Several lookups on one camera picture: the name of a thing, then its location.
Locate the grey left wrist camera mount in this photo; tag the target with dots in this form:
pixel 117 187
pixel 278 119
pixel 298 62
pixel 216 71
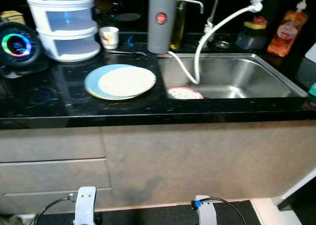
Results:
pixel 85 205

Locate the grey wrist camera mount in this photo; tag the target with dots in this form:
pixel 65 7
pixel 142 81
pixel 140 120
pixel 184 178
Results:
pixel 207 215
pixel 85 205

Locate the small white printed cup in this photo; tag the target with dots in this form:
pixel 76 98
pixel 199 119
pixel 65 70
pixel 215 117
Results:
pixel 109 37

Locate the light blue plate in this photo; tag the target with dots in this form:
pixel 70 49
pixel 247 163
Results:
pixel 93 82

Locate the yellow sponge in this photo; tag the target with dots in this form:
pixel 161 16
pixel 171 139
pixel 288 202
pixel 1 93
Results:
pixel 254 24

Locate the yellow oil bottle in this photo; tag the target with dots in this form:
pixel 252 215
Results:
pixel 177 27

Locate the small yellow box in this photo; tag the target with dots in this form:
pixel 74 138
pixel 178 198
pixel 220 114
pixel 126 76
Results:
pixel 12 17

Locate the steel fork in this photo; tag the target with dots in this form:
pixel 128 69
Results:
pixel 128 52

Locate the stainless steel sink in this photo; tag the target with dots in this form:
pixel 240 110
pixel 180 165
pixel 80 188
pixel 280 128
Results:
pixel 237 76

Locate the cream floral plate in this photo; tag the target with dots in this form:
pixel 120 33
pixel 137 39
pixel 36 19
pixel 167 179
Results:
pixel 126 81

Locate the grey cabinet door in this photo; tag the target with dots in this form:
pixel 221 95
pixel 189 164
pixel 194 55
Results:
pixel 281 151
pixel 168 160

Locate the red scrubber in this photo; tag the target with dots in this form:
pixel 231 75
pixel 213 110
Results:
pixel 259 20

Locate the white tiered food container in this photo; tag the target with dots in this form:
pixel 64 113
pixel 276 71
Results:
pixel 64 32

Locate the black floor mat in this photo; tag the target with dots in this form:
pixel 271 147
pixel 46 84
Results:
pixel 148 215

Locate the orange soap pump pouch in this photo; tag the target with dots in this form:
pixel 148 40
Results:
pixel 286 34

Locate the grey water filter canister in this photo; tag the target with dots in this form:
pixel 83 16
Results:
pixel 162 32

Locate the chrome sink faucet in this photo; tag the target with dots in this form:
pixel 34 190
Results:
pixel 215 10

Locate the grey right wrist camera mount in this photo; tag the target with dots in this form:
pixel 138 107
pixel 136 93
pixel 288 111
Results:
pixel 207 215

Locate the dark sponge holder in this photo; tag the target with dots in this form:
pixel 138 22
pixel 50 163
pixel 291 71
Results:
pixel 249 38

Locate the olive cloth covered leg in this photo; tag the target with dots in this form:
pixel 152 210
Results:
pixel 7 221

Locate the pink rimmed floral plate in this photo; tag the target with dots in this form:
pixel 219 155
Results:
pixel 185 93

